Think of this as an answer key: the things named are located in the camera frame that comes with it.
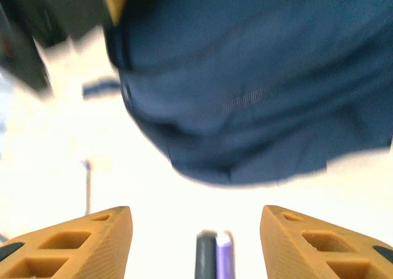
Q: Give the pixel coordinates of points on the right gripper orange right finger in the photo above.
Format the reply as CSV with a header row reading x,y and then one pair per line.
x,y
291,254

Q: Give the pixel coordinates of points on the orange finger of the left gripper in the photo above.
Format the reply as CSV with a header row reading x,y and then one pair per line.
x,y
116,2

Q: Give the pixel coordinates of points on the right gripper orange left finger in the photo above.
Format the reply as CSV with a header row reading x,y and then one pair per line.
x,y
92,254

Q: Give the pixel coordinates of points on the navy blue student backpack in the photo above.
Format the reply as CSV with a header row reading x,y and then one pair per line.
x,y
245,91

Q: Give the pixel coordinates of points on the white marker blue cap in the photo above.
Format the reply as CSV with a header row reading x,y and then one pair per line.
x,y
88,187

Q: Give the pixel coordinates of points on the purple pen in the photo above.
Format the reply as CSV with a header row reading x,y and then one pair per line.
x,y
225,257

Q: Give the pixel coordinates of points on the black orange highlighter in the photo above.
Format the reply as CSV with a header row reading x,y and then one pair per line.
x,y
205,257

